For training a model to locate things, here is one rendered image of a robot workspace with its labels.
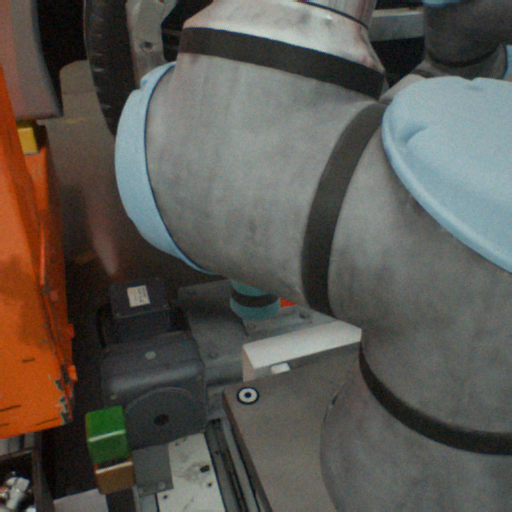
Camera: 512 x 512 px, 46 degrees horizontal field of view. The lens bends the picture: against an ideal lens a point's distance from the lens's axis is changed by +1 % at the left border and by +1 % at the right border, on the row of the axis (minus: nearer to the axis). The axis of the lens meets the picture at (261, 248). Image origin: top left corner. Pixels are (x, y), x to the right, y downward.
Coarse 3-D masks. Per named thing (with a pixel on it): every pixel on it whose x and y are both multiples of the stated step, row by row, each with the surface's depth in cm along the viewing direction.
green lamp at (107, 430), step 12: (108, 408) 62; (120, 408) 62; (96, 420) 61; (108, 420) 61; (120, 420) 61; (96, 432) 60; (108, 432) 60; (120, 432) 60; (96, 444) 59; (108, 444) 60; (120, 444) 60; (96, 456) 60; (108, 456) 61; (120, 456) 61
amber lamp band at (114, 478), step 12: (132, 456) 64; (96, 468) 62; (108, 468) 62; (120, 468) 62; (132, 468) 63; (96, 480) 62; (108, 480) 63; (120, 480) 63; (132, 480) 64; (108, 492) 64
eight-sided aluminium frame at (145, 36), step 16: (128, 0) 86; (144, 0) 81; (160, 0) 83; (176, 0) 82; (128, 16) 85; (144, 16) 82; (160, 16) 83; (128, 32) 88; (144, 32) 83; (160, 32) 84; (144, 48) 85; (160, 48) 85; (144, 64) 86; (160, 64) 86
